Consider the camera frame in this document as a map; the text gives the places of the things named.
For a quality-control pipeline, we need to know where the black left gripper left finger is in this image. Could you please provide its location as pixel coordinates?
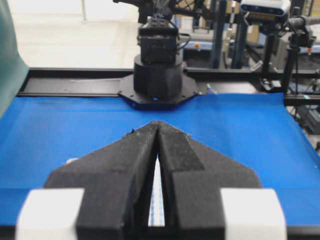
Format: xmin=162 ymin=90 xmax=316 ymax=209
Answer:
xmin=15 ymin=120 xmax=159 ymax=240

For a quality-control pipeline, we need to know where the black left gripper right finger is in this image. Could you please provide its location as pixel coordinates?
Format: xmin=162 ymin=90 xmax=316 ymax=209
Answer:
xmin=156 ymin=120 xmax=288 ymax=240

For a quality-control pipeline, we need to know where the white blue striped towel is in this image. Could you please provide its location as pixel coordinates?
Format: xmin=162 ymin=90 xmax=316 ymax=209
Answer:
xmin=148 ymin=158 xmax=165 ymax=227

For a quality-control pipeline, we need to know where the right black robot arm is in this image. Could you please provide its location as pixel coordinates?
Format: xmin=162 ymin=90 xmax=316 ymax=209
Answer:
xmin=131 ymin=0 xmax=287 ymax=240

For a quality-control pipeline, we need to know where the blue table cloth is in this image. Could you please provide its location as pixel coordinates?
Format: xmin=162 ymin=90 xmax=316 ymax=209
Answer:
xmin=0 ymin=93 xmax=320 ymax=225

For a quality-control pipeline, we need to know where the green curtain sheet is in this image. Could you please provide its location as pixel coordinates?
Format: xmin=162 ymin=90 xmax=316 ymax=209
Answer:
xmin=0 ymin=0 xmax=29 ymax=116

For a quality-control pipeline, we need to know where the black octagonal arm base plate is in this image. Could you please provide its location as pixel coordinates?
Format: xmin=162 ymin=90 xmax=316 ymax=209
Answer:
xmin=118 ymin=75 xmax=198 ymax=110

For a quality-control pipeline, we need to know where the black table edge rail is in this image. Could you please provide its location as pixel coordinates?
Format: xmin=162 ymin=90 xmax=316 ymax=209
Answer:
xmin=16 ymin=67 xmax=320 ymax=98

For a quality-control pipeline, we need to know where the black camera stand pole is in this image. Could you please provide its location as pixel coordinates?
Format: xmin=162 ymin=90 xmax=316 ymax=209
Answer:
xmin=281 ymin=15 xmax=320 ymax=94

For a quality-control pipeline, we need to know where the white grey depth camera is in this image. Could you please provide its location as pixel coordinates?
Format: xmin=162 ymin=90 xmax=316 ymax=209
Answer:
xmin=240 ymin=0 xmax=291 ymax=25

